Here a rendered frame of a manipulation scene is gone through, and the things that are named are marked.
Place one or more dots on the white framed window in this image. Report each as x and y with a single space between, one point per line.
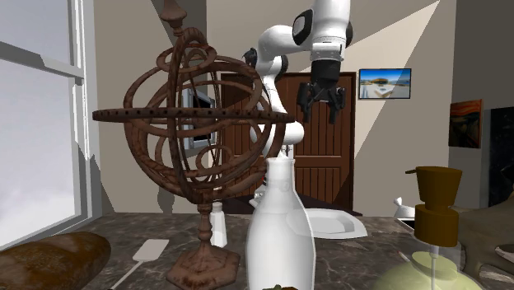
36 140

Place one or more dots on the olive grey lumpy figure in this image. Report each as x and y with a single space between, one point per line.
482 233

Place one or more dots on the green soap dispenser brown pump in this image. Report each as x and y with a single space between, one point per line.
437 217

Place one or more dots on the orange wall painting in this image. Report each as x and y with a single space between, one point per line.
465 124

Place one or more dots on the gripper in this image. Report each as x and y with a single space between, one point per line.
326 73

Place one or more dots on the brown wooden door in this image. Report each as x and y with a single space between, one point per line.
321 160

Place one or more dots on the white faucet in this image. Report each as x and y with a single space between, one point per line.
402 209

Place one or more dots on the silver framed wall picture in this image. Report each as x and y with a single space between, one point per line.
201 102

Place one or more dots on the brown bread loaf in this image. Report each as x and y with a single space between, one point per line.
52 263

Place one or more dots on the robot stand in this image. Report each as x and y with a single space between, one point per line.
321 204

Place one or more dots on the white salt shaker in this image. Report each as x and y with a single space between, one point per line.
219 229

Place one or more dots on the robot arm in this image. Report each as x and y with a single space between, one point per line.
327 24

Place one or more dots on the white plate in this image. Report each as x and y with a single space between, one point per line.
335 225

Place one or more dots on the white spatula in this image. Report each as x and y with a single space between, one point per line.
150 250

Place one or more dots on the dark wall picture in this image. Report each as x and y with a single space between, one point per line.
502 156

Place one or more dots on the white bottle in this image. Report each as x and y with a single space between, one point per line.
279 241

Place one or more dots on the landscape wall picture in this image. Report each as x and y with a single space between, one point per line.
384 83

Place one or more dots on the brown armillary sphere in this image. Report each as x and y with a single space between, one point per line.
200 263

